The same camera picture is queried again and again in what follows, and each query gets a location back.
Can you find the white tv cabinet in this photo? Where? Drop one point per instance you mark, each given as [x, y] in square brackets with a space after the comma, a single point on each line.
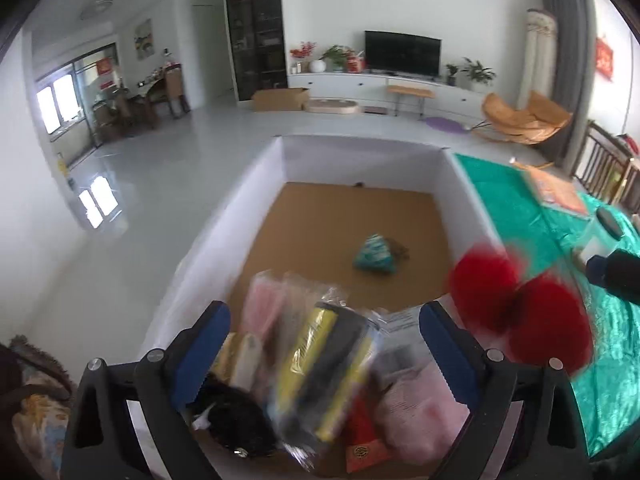
[409, 95]

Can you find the brown cardboard box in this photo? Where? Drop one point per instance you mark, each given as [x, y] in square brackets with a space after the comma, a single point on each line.
[280, 100]

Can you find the black lace scrunchie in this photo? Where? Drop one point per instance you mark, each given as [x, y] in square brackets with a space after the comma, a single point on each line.
[233, 419]

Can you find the green potted plant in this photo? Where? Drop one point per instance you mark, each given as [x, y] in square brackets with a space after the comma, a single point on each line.
[477, 72]

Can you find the purple round mat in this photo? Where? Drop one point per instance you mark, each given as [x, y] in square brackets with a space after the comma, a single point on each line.
[445, 125]

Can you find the pink striped packet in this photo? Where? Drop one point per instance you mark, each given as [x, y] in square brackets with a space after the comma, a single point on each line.
[263, 305]

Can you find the red flower vase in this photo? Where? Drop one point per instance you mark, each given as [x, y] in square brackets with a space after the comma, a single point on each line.
[300, 55]

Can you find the red snack packet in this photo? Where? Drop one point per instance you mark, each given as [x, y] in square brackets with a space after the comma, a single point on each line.
[364, 447]

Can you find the wooden chair back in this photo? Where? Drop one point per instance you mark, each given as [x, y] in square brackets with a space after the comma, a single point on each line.
[607, 165]

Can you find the white standing air conditioner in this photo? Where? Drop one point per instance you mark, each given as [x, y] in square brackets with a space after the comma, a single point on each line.
[540, 55]

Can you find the teal wrapped packet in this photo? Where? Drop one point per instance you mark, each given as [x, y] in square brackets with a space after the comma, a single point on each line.
[380, 254]

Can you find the white wet wipes pack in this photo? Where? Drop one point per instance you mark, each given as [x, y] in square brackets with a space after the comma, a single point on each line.
[403, 350]

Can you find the yellow black sponge pack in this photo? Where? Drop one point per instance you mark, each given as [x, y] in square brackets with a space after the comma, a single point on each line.
[325, 351]

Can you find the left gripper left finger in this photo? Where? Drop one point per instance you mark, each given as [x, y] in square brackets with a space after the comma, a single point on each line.
[100, 440]

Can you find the black television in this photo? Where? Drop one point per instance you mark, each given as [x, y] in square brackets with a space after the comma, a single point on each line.
[402, 53]

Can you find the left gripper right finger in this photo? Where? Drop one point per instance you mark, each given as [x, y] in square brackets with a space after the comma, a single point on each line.
[524, 416]

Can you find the white cardboard box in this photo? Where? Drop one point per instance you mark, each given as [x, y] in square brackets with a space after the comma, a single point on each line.
[306, 206]

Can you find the orange lounge chair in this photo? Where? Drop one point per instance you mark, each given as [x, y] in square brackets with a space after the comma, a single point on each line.
[534, 124]

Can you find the red yarn ball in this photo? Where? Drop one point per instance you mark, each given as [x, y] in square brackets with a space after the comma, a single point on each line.
[539, 319]

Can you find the orange book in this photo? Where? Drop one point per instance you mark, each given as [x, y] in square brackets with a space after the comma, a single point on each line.
[552, 192]

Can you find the pink mesh bath pouf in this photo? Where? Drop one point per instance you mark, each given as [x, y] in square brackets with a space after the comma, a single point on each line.
[420, 417]

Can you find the black display cabinet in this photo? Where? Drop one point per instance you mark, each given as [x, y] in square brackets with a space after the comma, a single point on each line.
[257, 45]

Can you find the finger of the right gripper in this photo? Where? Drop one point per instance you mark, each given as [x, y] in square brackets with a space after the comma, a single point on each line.
[618, 274]

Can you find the beige packet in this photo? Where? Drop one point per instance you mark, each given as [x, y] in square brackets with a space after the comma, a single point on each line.
[237, 362]

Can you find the wooden dining table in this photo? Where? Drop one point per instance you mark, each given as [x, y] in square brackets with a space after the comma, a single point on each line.
[120, 107]

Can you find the green satin tablecloth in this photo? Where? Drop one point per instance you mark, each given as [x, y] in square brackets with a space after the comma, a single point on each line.
[607, 391]

